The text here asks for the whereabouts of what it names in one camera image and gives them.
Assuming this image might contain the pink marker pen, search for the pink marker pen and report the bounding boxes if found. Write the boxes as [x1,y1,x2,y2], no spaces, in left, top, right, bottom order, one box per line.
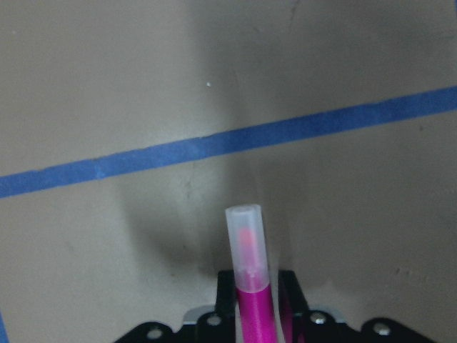
[225,204,278,342]

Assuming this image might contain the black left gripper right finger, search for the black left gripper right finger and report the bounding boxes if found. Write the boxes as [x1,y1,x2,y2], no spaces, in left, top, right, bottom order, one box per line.
[278,270,309,322]

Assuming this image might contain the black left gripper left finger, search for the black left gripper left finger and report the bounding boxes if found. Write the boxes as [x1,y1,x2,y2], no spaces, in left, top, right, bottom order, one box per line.
[215,270,237,322]

